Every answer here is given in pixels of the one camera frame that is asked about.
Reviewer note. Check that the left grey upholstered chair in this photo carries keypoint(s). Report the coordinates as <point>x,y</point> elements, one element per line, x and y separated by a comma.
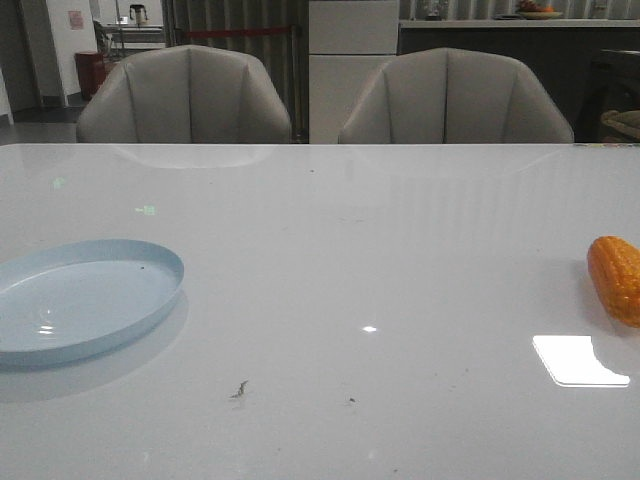
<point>186,94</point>

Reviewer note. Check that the white cabinet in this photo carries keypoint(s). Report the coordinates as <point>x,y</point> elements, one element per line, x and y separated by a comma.
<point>347,41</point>

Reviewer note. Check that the grey upholstered chair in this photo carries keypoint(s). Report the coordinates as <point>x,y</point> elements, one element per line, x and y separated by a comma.
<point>454,96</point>
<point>186,94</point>

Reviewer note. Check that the orange corn cob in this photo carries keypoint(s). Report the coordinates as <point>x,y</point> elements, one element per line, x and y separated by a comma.
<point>613,265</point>

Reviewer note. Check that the right grey upholstered chair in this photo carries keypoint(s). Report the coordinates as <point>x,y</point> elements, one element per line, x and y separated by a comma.
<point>454,96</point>

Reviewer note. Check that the light blue round plate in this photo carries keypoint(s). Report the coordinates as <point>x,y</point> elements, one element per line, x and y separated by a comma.
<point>82,299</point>

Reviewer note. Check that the red barrier belt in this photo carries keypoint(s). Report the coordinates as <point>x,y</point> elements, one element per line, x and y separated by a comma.
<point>231,33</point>

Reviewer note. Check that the red trash bin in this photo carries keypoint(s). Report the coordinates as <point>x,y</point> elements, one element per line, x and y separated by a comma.
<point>91,72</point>

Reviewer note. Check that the pink wall notice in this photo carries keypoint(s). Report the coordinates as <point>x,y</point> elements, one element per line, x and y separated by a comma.
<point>76,20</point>

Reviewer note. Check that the dark chair with cushion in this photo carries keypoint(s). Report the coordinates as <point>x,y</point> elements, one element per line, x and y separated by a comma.
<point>610,108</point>

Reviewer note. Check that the fruit bowl on counter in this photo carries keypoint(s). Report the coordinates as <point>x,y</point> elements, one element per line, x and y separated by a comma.
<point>532,10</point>

